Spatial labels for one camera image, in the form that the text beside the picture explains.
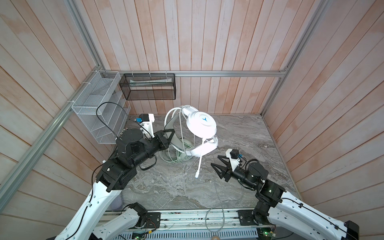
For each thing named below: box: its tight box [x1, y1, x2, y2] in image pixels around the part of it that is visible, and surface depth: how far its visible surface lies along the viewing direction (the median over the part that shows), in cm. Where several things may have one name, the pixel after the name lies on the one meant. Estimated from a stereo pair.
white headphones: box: [164, 105, 219, 179], surface depth 44 cm
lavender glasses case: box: [111, 192, 123, 210], surface depth 78 cm
